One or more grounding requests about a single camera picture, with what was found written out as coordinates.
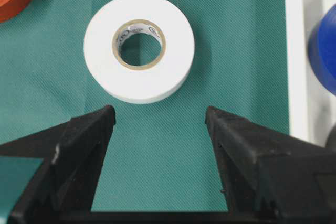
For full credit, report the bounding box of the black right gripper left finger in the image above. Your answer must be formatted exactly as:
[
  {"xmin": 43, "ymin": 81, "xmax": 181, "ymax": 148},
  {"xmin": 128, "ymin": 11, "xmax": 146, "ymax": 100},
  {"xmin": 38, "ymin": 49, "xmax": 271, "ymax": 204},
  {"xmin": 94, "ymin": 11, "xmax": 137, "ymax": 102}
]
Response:
[{"xmin": 0, "ymin": 104, "xmax": 117, "ymax": 224}]

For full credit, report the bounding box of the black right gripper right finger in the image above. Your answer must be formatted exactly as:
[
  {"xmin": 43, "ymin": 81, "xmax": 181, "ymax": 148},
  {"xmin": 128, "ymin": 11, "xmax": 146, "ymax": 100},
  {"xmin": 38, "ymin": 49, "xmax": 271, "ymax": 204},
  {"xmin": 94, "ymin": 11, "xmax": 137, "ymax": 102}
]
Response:
[{"xmin": 205, "ymin": 106, "xmax": 335, "ymax": 223}]

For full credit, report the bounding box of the black tape roll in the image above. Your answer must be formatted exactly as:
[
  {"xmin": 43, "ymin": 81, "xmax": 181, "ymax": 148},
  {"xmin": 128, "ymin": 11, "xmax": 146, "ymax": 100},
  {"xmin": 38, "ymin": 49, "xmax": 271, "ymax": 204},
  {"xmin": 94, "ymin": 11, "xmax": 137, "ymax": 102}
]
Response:
[{"xmin": 326, "ymin": 126, "xmax": 336, "ymax": 152}]

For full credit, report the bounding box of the blue tape roll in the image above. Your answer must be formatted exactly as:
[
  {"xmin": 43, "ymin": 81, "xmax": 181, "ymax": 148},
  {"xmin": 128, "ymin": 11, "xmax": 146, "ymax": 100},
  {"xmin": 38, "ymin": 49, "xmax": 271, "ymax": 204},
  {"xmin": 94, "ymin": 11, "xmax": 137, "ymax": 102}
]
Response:
[{"xmin": 308, "ymin": 6, "xmax": 335, "ymax": 94}]

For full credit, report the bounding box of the white tape roll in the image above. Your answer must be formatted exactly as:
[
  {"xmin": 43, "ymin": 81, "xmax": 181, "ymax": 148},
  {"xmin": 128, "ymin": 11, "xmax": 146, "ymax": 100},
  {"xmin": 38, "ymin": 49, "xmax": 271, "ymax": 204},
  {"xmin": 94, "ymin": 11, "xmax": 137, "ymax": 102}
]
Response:
[{"xmin": 83, "ymin": 0, "xmax": 195, "ymax": 104}]

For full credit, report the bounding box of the white plastic tray case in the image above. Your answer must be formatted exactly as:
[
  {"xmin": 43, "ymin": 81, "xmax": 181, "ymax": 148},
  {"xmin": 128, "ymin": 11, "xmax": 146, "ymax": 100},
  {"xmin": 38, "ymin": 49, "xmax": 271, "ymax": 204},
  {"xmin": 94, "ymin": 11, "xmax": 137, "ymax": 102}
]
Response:
[{"xmin": 285, "ymin": 0, "xmax": 335, "ymax": 147}]

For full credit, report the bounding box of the green table cloth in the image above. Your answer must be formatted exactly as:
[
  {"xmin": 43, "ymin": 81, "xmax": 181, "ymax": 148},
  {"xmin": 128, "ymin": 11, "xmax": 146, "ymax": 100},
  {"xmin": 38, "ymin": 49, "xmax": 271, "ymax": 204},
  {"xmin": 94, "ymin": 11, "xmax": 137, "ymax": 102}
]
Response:
[{"xmin": 1, "ymin": 0, "xmax": 289, "ymax": 211}]

